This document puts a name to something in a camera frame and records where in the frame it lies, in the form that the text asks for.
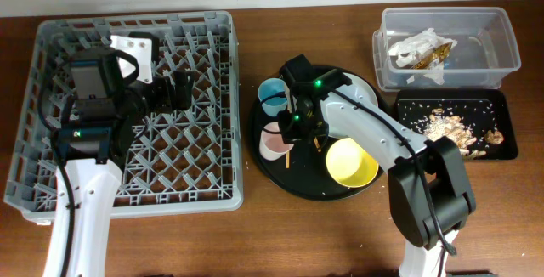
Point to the pink plastic cup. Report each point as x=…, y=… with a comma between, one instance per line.
x=271, y=145

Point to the food scraps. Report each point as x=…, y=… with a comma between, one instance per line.
x=439, y=123

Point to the clear plastic bin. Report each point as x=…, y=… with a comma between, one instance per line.
x=486, y=52

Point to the light blue plastic cup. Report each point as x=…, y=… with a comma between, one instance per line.
x=272, y=96

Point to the yellow bowl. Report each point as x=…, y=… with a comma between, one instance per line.
x=350, y=165

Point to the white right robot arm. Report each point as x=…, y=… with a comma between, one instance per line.
x=430, y=196

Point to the black rectangular tray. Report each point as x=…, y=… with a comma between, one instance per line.
x=487, y=109

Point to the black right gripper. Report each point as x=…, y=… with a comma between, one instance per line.
x=290, y=132

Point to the white napkin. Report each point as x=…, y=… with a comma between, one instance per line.
x=411, y=50

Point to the grey round plate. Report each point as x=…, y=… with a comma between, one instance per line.
x=363, y=89

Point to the gold snack wrapper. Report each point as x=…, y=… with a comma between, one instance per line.
x=437, y=56

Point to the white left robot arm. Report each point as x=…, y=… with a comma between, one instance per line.
x=90, y=148

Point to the grey dishwasher rack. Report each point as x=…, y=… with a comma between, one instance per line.
x=183, y=162

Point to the round black tray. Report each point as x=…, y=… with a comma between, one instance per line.
x=307, y=176

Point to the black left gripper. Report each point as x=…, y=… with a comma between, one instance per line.
x=181, y=98

